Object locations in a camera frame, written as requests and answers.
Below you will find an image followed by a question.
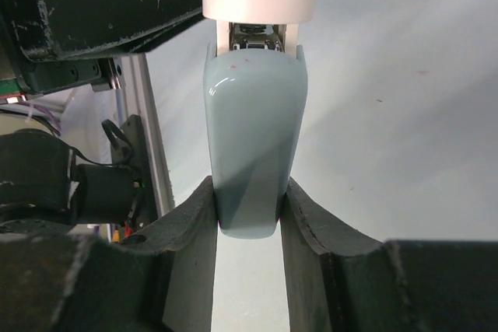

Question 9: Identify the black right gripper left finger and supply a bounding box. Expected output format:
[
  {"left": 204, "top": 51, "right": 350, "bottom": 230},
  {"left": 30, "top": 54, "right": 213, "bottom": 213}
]
[{"left": 1, "top": 177, "right": 218, "bottom": 331}]

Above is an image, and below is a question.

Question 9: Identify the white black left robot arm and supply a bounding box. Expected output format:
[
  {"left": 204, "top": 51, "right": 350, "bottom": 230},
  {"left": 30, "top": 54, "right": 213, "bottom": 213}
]
[{"left": 1, "top": 0, "right": 203, "bottom": 233}]

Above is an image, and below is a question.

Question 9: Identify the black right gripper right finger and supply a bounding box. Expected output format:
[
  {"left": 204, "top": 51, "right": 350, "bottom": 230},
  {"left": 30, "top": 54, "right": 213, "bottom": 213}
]
[{"left": 280, "top": 181, "right": 497, "bottom": 331}]

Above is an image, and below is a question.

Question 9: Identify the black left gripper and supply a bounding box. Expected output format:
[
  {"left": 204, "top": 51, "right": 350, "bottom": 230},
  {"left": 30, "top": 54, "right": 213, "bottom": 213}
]
[{"left": 1, "top": 0, "right": 203, "bottom": 95}]

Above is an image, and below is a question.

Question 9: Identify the light blue white stapler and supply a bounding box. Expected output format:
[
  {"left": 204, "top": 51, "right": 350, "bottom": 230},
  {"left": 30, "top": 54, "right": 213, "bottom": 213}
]
[{"left": 202, "top": 0, "right": 316, "bottom": 239}]

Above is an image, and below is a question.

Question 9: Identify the aluminium frame rail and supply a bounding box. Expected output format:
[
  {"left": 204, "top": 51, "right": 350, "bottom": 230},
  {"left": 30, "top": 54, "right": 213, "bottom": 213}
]
[{"left": 116, "top": 54, "right": 175, "bottom": 218}]

